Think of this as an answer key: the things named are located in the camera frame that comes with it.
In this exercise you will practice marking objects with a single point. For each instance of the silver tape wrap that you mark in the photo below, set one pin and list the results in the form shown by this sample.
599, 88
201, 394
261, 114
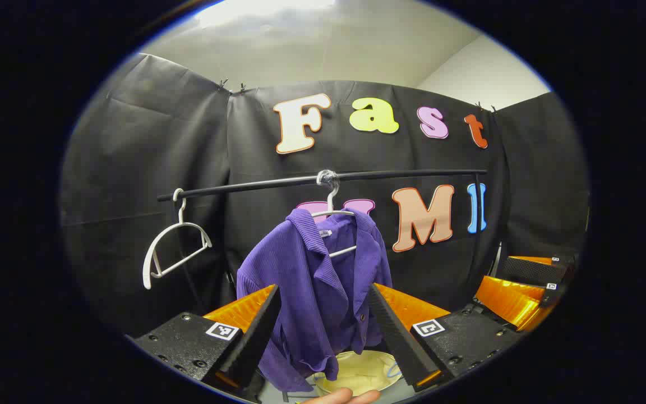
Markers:
327, 178

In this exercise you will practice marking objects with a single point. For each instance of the purple ribbed shirt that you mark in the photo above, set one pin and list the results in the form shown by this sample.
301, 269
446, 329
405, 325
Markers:
312, 303

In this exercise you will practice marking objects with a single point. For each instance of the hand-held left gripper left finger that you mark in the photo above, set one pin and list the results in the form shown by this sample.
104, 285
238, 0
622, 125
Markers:
255, 336

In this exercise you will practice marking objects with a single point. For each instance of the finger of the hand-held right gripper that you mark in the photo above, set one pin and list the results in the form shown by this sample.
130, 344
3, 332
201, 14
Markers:
533, 271
511, 303

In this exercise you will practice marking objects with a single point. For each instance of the cream laundry hamper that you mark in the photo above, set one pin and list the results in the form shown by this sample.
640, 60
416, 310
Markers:
362, 373

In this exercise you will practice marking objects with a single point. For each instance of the white hanger with taped hook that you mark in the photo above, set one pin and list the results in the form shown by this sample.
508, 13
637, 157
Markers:
332, 199

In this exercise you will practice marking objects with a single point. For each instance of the white plastic hanger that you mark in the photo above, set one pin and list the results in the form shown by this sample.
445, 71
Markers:
191, 224

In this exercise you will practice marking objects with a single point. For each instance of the black backdrop cloth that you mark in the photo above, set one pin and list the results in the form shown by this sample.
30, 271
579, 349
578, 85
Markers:
188, 140

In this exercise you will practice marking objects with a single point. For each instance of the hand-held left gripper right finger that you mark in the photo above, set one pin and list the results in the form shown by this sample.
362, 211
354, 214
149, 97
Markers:
398, 336

